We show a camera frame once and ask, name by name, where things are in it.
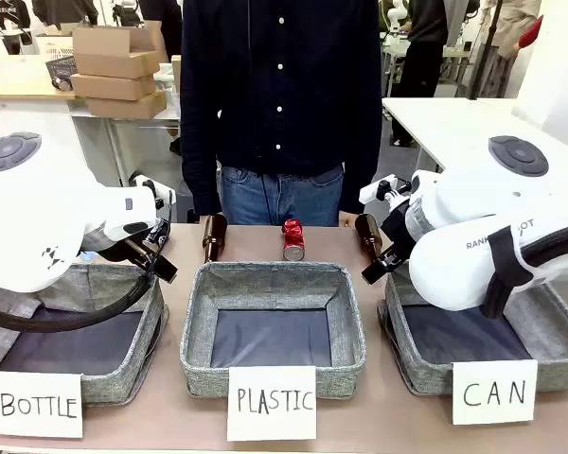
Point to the wooden table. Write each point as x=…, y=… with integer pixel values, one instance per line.
x=14, y=80

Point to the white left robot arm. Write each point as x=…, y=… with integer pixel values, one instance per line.
x=33, y=213

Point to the white paper sign PLASTIC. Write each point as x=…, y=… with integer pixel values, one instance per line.
x=271, y=402

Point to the brown glass bottle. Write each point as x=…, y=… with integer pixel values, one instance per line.
x=370, y=236
x=214, y=239

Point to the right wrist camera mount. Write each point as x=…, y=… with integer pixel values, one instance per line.
x=378, y=191

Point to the person's right forearm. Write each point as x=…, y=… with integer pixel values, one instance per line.
x=199, y=165

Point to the open cardboard box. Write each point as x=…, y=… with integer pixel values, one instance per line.
x=113, y=52

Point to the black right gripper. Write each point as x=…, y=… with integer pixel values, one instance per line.
x=397, y=232

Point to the person in dark shirt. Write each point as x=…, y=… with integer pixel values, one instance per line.
x=279, y=94

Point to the person's left hand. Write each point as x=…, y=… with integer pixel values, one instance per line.
x=347, y=220

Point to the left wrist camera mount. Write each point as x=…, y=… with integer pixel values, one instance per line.
x=147, y=184

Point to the grey basket labelled bottle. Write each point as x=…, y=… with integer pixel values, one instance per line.
x=123, y=378

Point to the white paper sign CAN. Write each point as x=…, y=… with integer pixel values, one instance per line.
x=494, y=392

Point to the white table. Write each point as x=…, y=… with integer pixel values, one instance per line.
x=454, y=127

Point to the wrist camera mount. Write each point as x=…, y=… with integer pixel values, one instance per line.
x=147, y=184
x=378, y=191

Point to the crushed red can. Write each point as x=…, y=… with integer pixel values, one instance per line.
x=294, y=239

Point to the bystander in printed black top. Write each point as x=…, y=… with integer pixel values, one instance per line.
x=12, y=19

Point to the white paper sign BOTTLE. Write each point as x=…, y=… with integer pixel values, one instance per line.
x=35, y=404

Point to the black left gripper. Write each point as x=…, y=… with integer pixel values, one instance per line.
x=147, y=236

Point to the flat cardboard box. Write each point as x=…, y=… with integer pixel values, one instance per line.
x=123, y=108
x=111, y=87

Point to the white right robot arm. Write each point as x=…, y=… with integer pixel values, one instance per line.
x=464, y=255

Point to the person's left forearm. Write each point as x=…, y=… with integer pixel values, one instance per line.
x=362, y=161

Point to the grey basket labelled can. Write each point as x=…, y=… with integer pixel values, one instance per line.
x=421, y=373

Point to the grey basket labelled plastic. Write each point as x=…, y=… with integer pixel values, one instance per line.
x=272, y=284

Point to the red cloth item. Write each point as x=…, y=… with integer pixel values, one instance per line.
x=530, y=33

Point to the bystander in beige coat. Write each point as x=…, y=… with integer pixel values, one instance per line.
x=502, y=42

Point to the black tripod pole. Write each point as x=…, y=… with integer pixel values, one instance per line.
x=490, y=38

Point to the black mesh basket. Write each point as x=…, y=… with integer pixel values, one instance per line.
x=61, y=71

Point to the bystander in black clothes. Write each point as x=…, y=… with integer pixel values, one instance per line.
x=421, y=57

